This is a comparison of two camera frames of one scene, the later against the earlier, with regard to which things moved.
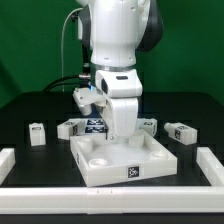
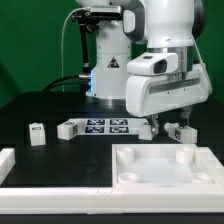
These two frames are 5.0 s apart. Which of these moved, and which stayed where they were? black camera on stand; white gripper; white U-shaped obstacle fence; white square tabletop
Moved: white square tabletop; white gripper
Stayed: white U-shaped obstacle fence; black camera on stand
